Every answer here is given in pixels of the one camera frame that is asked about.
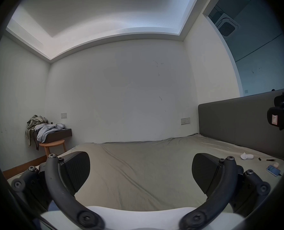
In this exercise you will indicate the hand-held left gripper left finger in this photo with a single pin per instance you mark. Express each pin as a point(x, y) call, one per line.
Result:
point(60, 190)

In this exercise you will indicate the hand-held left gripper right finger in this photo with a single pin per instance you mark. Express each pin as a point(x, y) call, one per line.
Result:
point(224, 188)

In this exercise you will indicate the white crumpled cloth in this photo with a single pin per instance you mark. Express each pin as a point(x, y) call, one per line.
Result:
point(246, 156)

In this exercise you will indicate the small beige lump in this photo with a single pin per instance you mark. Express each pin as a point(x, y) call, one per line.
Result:
point(276, 164)

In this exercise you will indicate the round wooden stool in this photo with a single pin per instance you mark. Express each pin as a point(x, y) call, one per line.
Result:
point(51, 144)

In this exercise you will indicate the smartphone with lit screen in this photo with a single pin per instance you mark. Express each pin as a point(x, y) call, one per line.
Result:
point(273, 170)

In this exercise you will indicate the grey padded headboard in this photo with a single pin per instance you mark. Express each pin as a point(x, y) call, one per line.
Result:
point(233, 121)

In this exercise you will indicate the pale grey crumpled garment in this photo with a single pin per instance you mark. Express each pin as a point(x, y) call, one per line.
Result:
point(46, 129)

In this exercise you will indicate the olive crumpled garment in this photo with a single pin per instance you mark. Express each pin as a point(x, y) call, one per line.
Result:
point(34, 122)

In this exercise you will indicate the bed with beige sheet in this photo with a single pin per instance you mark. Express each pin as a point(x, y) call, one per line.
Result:
point(144, 171)

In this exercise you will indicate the dark wall shelf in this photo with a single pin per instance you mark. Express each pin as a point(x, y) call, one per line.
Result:
point(60, 134)

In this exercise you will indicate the white wall socket plate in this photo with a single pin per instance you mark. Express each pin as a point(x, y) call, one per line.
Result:
point(185, 121)

